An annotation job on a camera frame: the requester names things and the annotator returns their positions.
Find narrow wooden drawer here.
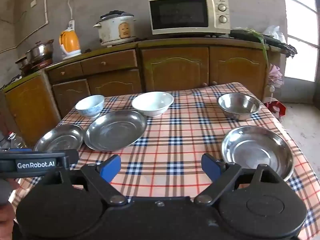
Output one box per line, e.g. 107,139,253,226
48,62,84,83

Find small dark pot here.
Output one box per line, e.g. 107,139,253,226
15,56,29,69

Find window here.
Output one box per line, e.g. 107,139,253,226
282,0,320,82

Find black gas stove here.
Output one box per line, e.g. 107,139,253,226
230,29,298,55

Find orange electric kettle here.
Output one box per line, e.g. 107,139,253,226
59,29,82,60

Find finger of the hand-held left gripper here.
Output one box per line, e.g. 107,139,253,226
56,149,78,169

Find green onion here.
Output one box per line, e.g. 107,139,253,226
246,29,270,67

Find plaid tablecloth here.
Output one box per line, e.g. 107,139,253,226
14,81,320,240

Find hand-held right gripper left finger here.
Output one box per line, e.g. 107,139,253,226
49,154,128,207

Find steel cooking pot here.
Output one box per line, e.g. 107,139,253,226
25,39,54,63

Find white wall conduit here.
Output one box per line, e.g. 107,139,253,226
0,0,49,54

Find wide short cabinet door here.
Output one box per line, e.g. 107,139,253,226
87,69,143,97

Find small steel plate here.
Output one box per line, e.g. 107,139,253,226
34,124,84,153

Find small cabinet door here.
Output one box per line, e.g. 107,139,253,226
52,79,91,118

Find white rice cooker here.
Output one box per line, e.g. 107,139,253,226
93,10,137,47

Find red bag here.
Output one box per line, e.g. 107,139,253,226
264,97,287,119

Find large white bowl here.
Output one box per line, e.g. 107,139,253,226
132,92,174,117

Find red induction cooker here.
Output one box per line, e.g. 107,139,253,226
20,58,53,74

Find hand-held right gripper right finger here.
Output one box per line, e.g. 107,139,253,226
194,153,285,205

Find steel bowl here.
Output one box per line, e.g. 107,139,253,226
218,93,262,120

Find pink plastic bag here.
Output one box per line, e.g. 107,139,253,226
268,64,284,87

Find clear plastic bag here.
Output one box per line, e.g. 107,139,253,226
262,25,287,44

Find wooden side cabinet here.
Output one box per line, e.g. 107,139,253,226
1,69,63,147

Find wide wooden drawer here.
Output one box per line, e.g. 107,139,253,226
81,50,138,75

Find tall arched cabinet door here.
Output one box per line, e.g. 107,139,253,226
140,47,210,93
209,46,267,99

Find person's left hand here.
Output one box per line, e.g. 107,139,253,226
0,201,16,232

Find clear plastic bottle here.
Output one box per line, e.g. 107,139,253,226
0,131,27,150

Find large steel plate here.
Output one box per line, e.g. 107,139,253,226
221,126,294,182
84,110,148,152

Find black cable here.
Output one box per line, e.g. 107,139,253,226
0,74,24,90

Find blue patterned white bowl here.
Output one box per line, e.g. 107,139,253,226
75,95,105,119

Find cream microwave oven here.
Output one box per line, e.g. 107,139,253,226
148,0,231,35

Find white power cable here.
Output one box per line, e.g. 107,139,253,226
66,0,74,22

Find wooden kitchen cabinet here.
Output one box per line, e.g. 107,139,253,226
46,37,272,110

